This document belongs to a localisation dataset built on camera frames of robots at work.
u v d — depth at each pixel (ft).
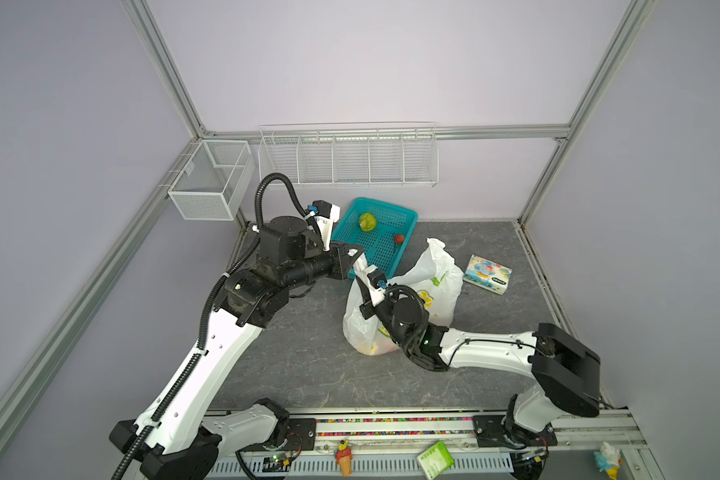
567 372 1.43
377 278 1.98
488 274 3.24
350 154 3.24
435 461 2.24
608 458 2.23
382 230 3.93
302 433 2.42
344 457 2.26
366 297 2.15
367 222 3.76
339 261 1.72
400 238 3.75
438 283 2.31
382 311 2.16
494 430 2.44
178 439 1.19
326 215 1.74
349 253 1.99
